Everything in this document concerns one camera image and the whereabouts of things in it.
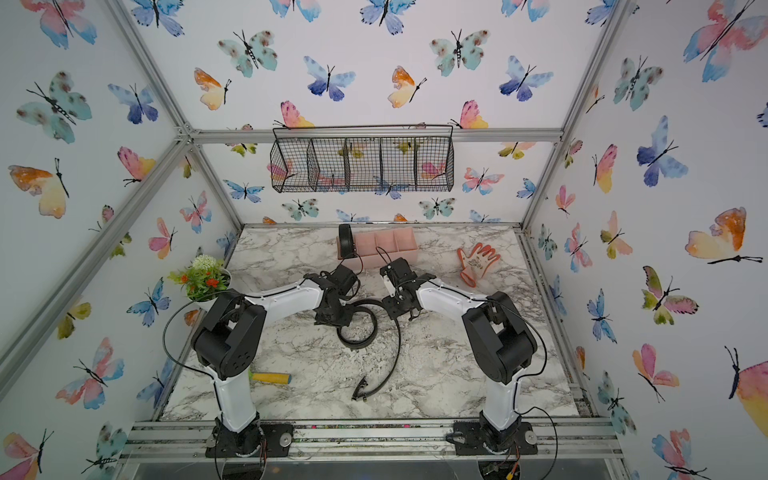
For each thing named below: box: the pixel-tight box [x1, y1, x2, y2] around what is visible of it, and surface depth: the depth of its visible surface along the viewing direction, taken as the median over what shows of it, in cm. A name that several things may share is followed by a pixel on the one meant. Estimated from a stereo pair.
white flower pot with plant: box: [167, 255, 232, 303], surface depth 90 cm
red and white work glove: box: [457, 242, 501, 288], surface depth 109 cm
